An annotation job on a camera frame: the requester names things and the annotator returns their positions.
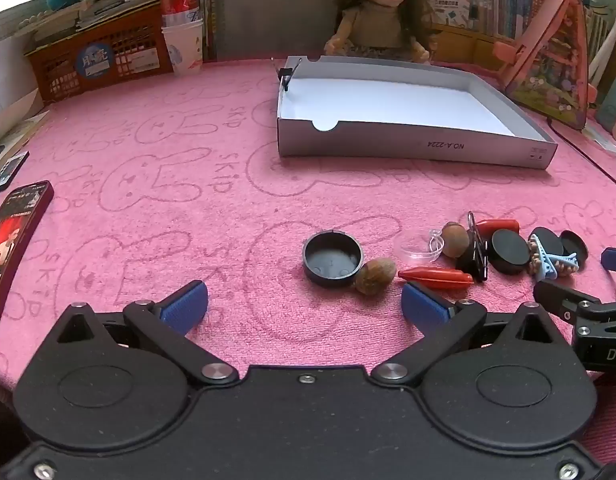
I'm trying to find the blue bear hair clip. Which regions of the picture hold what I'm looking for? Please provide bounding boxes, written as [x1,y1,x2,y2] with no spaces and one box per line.
[548,252,581,277]
[529,234,558,282]

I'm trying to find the grey cardboard box lid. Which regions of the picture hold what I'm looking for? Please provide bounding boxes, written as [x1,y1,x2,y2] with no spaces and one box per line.
[276,55,558,171]

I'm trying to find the black cable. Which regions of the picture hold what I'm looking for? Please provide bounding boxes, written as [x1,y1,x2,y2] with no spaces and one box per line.
[546,115,616,196]

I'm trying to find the small black card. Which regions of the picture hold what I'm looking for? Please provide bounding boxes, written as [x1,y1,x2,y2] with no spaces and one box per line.
[0,150,30,196]

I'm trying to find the black round cap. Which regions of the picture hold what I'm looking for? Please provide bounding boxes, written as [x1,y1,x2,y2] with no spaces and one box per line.
[303,230,365,289]
[559,230,589,267]

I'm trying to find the red soda can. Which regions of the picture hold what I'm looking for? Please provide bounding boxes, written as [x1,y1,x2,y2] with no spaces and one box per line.
[160,0,203,28]

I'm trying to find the clear plastic dome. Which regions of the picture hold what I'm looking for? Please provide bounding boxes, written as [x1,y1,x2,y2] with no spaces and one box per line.
[394,229,445,262]

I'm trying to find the orange plastic crate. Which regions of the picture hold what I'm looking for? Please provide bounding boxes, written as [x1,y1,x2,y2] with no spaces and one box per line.
[25,2,175,103]

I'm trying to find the green card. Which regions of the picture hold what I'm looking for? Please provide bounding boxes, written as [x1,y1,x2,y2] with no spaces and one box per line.
[595,77,616,133]

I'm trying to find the white stand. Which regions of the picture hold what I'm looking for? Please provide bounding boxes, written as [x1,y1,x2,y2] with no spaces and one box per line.
[588,0,616,86]

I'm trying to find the grey metal container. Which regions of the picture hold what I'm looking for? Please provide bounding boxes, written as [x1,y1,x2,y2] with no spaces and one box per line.
[215,0,339,61]

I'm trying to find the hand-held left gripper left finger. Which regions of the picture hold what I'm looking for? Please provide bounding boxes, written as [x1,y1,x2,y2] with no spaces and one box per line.
[53,280,239,387]

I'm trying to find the colourful printed cardboard box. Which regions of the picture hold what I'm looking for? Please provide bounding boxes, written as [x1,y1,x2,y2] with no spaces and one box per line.
[422,0,472,28]

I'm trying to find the white paper cup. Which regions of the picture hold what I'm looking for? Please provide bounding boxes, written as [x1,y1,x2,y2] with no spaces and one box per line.
[161,19,205,78]

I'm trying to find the pink triangular toy house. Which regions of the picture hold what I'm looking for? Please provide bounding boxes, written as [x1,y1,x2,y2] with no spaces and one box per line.
[492,0,598,130]

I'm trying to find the dark red smartphone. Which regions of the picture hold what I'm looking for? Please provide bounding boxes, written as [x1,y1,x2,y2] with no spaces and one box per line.
[0,180,55,338]

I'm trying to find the red bullet-shaped crayon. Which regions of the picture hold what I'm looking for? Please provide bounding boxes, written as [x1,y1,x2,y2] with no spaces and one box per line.
[474,218,520,236]
[398,266,474,290]

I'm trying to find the brown-haired doll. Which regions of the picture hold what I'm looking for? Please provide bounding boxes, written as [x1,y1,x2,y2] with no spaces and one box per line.
[324,0,436,63]

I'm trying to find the stack of papers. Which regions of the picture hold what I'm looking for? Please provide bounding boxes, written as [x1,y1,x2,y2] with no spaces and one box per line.
[0,110,51,161]

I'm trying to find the pink bunny-print towel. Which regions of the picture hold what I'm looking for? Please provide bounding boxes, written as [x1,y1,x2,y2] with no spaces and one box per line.
[0,57,616,461]

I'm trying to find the brown walnut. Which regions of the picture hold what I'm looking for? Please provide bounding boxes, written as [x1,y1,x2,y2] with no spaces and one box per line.
[355,258,397,295]
[440,222,471,259]

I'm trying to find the black round disc lid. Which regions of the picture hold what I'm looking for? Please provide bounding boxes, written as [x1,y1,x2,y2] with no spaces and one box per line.
[530,227,566,258]
[489,229,532,275]

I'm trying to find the wooden shelf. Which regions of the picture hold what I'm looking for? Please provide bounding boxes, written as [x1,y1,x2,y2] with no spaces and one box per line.
[430,22,508,78]

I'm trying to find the black binder clip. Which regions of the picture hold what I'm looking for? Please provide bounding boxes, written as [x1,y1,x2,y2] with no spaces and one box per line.
[270,56,305,93]
[455,210,490,282]

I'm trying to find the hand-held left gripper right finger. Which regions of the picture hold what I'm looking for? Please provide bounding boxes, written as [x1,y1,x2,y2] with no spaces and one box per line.
[370,281,571,391]

